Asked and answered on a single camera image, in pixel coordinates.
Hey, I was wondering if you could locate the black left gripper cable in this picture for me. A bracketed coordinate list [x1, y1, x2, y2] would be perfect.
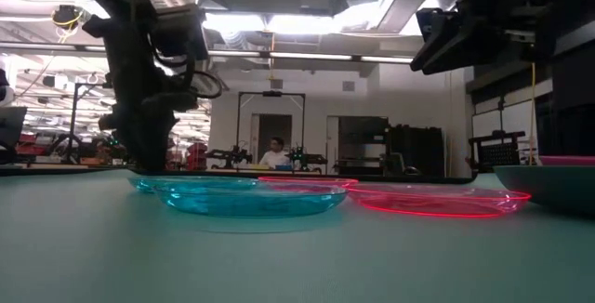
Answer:
[188, 70, 224, 100]

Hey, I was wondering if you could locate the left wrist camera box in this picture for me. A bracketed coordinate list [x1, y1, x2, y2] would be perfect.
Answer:
[155, 4, 209, 62]

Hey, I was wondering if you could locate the person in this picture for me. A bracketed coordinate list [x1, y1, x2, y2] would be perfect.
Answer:
[258, 136, 293, 168]

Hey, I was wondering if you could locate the dark shelf unit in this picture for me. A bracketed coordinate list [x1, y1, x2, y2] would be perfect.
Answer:
[337, 115, 390, 177]

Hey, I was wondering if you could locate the opaque pink plate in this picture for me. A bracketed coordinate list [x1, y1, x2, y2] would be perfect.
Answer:
[537, 154, 595, 166]

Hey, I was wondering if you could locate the black cart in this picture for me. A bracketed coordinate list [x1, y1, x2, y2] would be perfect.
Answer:
[466, 129, 527, 175]

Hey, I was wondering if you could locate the black gantry frame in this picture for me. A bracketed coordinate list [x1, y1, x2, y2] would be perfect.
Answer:
[69, 82, 117, 165]
[235, 90, 307, 174]

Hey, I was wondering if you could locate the large clear pink plate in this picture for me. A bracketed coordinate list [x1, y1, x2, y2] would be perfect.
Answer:
[344, 182, 533, 219]

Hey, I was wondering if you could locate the long ceiling light bar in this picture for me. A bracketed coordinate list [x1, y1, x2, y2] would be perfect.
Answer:
[0, 41, 415, 65]

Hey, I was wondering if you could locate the dark teal bowl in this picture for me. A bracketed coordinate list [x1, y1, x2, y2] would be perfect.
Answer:
[492, 164, 595, 216]

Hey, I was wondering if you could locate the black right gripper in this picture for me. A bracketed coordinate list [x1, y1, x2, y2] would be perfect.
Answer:
[410, 0, 559, 76]

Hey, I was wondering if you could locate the small clear pink plate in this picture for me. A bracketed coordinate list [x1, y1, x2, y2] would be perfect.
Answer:
[258, 176, 360, 188]

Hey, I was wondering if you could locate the large clear blue plate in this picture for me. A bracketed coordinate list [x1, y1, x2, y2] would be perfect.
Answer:
[154, 182, 350, 219]

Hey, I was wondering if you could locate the dark monitor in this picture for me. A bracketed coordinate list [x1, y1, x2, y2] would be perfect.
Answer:
[0, 106, 28, 149]

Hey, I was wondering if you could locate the green table mat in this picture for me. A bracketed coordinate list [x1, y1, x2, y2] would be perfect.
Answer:
[0, 168, 595, 303]

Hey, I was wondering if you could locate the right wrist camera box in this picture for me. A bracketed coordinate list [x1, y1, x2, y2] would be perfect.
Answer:
[416, 7, 456, 44]

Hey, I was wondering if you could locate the small clear blue plate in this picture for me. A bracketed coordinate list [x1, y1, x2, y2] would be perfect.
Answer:
[128, 176, 260, 196]

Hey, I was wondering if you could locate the black cabinet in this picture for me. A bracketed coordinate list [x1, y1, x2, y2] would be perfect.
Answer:
[388, 125, 446, 178]

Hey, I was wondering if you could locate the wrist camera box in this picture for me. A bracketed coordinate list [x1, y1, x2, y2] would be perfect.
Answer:
[155, 4, 209, 62]
[416, 7, 456, 44]

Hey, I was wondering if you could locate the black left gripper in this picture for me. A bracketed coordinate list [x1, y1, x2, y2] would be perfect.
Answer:
[82, 0, 200, 172]

